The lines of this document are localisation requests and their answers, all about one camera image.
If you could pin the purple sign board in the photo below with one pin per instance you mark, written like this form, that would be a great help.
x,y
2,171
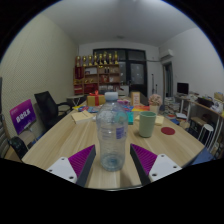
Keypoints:
x,y
22,116

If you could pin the orange rainbow book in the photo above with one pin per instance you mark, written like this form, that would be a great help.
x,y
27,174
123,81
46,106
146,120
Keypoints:
x,y
141,108

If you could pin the small orange standing card box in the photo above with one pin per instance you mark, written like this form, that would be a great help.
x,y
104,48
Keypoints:
x,y
135,98

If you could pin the red shelf unit with trophies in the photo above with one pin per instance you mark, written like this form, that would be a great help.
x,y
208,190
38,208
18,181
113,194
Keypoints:
x,y
96,75

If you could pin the yellow gift box red ribbon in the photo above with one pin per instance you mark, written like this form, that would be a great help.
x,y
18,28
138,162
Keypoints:
x,y
95,100

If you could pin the teal notebook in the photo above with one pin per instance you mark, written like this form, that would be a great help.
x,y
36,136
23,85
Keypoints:
x,y
130,118

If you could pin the clear plastic water bottle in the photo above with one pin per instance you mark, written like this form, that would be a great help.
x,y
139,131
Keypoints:
x,y
111,133

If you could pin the black computer monitor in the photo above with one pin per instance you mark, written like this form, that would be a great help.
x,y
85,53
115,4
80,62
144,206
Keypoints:
x,y
182,88

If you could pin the dark framed window door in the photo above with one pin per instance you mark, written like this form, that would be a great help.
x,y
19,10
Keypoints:
x,y
136,71

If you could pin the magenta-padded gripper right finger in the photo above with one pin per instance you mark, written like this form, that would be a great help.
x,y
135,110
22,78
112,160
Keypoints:
x,y
163,166

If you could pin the pale green cup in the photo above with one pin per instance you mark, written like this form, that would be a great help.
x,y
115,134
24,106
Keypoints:
x,y
147,125

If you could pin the cluttered side desk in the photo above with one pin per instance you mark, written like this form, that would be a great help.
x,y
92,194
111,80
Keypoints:
x,y
205,106

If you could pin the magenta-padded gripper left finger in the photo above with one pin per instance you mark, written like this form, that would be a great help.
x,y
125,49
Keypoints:
x,y
60,166

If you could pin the flat round red coaster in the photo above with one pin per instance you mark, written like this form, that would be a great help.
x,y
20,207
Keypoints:
x,y
168,130

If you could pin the cream closed book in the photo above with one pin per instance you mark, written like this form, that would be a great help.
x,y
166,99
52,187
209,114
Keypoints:
x,y
81,117

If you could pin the white round stool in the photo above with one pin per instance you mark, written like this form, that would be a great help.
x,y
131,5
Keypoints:
x,y
206,127

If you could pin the pink flower bouquet in pot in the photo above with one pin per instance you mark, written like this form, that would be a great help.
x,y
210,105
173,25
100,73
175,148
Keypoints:
x,y
155,100

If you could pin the white wall air conditioner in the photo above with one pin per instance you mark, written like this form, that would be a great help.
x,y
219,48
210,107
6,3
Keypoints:
x,y
166,54

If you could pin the black office chair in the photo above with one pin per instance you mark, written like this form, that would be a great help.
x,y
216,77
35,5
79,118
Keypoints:
x,y
48,108

